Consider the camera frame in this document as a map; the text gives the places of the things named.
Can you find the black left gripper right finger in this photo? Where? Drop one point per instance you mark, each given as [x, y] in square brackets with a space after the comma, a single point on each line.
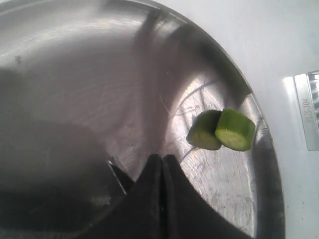
[188, 216]

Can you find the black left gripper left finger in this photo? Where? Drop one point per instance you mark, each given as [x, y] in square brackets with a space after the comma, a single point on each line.
[137, 216]

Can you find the black handled kitchen knife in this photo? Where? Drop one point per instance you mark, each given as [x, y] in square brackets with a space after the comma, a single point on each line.
[123, 178]

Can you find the cut green cucumber slice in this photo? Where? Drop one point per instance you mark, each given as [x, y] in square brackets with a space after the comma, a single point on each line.
[235, 130]

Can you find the round stainless steel plate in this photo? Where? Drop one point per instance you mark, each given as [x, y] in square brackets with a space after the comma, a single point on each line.
[84, 82]

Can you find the steel wire utensil rack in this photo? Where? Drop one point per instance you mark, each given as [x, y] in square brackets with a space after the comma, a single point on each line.
[307, 88]

